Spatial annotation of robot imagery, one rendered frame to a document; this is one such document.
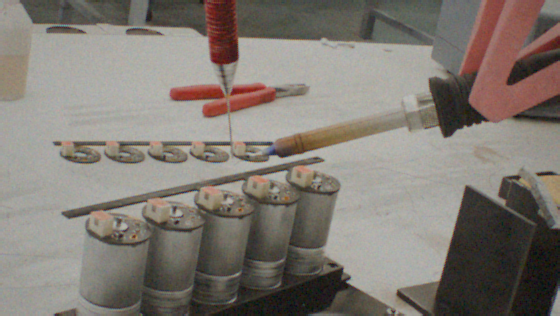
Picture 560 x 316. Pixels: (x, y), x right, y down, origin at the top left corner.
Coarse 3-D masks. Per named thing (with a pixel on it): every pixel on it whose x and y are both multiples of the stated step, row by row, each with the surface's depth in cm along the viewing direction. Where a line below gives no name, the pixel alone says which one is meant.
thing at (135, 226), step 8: (120, 216) 39; (128, 216) 39; (88, 224) 38; (128, 224) 39; (136, 224) 39; (144, 224) 39; (88, 232) 38; (112, 232) 38; (120, 232) 38; (128, 232) 38; (136, 232) 38; (144, 232) 38; (104, 240) 37; (112, 240) 37; (120, 240) 37; (128, 240) 37; (136, 240) 38; (144, 240) 38
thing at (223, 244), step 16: (240, 208) 42; (208, 224) 42; (224, 224) 41; (240, 224) 42; (208, 240) 42; (224, 240) 42; (240, 240) 42; (208, 256) 42; (224, 256) 42; (240, 256) 43; (208, 272) 42; (224, 272) 42; (240, 272) 43; (208, 288) 42; (224, 288) 43; (224, 304) 43
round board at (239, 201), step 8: (232, 192) 43; (232, 200) 43; (240, 200) 43; (248, 200) 43; (200, 208) 42; (208, 208) 41; (224, 208) 41; (232, 208) 42; (248, 208) 42; (224, 216) 41; (232, 216) 41; (240, 216) 42
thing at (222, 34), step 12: (216, 0) 36; (228, 0) 36; (216, 12) 36; (228, 12) 36; (216, 24) 36; (228, 24) 36; (216, 36) 37; (228, 36) 37; (216, 48) 37; (228, 48) 37; (216, 60) 37; (228, 60) 37
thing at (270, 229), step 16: (272, 192) 44; (256, 208) 44; (272, 208) 43; (288, 208) 44; (256, 224) 44; (272, 224) 44; (288, 224) 44; (256, 240) 44; (272, 240) 44; (288, 240) 45; (256, 256) 44; (272, 256) 44; (256, 272) 44; (272, 272) 45; (256, 288) 45; (272, 288) 45
